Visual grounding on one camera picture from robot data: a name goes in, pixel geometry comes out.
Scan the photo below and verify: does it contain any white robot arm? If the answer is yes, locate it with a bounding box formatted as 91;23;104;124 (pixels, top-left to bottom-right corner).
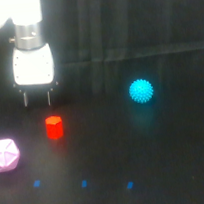
0;0;55;106

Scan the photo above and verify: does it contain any blue tape marker middle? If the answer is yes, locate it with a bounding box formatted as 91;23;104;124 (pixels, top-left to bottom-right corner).
81;180;87;188

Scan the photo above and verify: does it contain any cyan spiky ball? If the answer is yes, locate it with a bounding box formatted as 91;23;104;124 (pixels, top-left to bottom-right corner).
129;79;153;104

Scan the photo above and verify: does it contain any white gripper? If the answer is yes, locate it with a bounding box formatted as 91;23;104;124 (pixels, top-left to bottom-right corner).
12;44;56;107

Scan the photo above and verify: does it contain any red hexagonal block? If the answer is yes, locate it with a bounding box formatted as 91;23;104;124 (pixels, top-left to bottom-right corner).
45;116;64;139

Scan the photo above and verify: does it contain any blue tape marker left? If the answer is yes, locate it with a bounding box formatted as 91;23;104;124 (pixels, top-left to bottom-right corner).
33;180;41;187

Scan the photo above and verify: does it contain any pink polyhedron ball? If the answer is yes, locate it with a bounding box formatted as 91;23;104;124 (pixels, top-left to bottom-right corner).
0;138;20;172

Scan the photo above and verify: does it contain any blue tape marker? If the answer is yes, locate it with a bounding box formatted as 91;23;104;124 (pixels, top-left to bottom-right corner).
127;182;133;190
81;180;87;188
33;180;41;187

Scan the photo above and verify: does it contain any black backdrop curtain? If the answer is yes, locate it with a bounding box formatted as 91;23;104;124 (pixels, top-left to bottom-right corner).
0;0;204;108

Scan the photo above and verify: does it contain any blue tape marker right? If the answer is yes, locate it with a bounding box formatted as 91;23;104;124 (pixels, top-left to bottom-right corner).
127;182;133;190

